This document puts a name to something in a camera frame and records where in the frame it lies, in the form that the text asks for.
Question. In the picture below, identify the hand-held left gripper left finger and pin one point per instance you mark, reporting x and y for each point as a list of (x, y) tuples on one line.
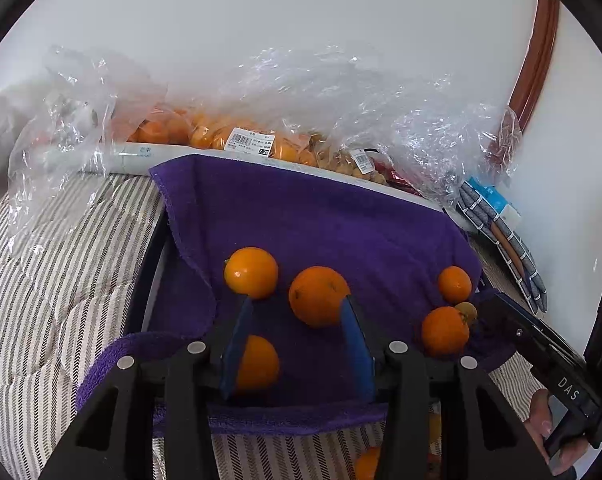
[(236, 345)]

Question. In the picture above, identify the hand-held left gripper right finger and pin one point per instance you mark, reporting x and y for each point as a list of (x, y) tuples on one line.
[(356, 350)]

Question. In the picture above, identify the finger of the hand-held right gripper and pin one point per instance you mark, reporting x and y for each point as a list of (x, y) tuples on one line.
[(516, 332)]

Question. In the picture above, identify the small yellow fruit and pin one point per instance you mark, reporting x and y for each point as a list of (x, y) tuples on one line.
[(467, 310)]

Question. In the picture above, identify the large orange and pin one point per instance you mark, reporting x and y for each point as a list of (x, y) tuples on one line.
[(319, 296)]

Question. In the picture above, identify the purple towel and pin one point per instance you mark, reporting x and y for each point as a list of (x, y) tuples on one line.
[(331, 220)]

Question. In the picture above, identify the person's right hand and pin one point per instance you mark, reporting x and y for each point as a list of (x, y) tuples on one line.
[(541, 420)]

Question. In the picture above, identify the checked grey cloth bag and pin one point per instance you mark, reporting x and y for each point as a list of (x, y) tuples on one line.
[(518, 255)]

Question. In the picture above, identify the white charger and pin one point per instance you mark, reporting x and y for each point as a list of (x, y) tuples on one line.
[(512, 215)]

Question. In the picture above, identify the blue tissue box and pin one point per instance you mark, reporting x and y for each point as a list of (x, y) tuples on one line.
[(488, 197)]

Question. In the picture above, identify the red snack packet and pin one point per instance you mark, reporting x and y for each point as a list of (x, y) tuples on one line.
[(393, 174)]

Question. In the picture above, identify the striped bed quilt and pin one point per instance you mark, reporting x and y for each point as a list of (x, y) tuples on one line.
[(56, 280)]

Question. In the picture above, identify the clear bag of oranges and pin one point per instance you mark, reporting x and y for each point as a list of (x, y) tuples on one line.
[(201, 130)]

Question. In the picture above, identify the clear bag of brown fruit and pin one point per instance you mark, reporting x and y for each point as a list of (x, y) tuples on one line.
[(416, 125)]

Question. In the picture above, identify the empty clear plastic bag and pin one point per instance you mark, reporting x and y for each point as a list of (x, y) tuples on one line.
[(76, 110)]

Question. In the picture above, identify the brown wooden door frame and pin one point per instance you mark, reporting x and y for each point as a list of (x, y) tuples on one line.
[(533, 70)]

